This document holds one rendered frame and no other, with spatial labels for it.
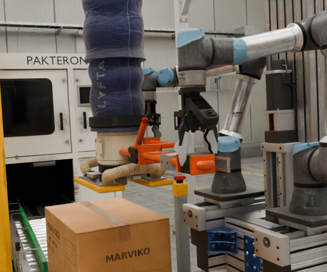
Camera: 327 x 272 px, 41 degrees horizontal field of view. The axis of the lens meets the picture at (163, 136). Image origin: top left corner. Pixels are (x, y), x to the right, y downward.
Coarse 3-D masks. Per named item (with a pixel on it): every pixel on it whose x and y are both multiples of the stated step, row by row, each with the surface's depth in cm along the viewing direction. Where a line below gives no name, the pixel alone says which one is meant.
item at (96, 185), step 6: (78, 180) 175; (84, 180) 171; (90, 180) 167; (96, 180) 166; (90, 186) 160; (96, 186) 155; (102, 186) 155; (108, 186) 154; (114, 186) 154; (120, 186) 155; (102, 192) 152; (108, 192) 154
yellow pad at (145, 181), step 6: (138, 174) 177; (144, 174) 177; (150, 174) 169; (132, 180) 174; (138, 180) 169; (144, 180) 165; (150, 180) 163; (156, 180) 163; (162, 180) 163; (168, 180) 163; (150, 186) 160; (156, 186) 162
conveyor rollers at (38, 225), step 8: (16, 224) 358; (32, 224) 354; (40, 224) 356; (24, 232) 333; (40, 232) 330; (24, 240) 309; (40, 240) 311; (24, 248) 291; (32, 256) 275; (32, 264) 258
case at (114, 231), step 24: (48, 216) 214; (72, 216) 196; (96, 216) 194; (120, 216) 192; (144, 216) 189; (48, 240) 218; (72, 240) 174; (96, 240) 171; (120, 240) 176; (144, 240) 180; (168, 240) 185; (48, 264) 222; (72, 264) 177; (96, 264) 172; (120, 264) 176; (144, 264) 181; (168, 264) 186
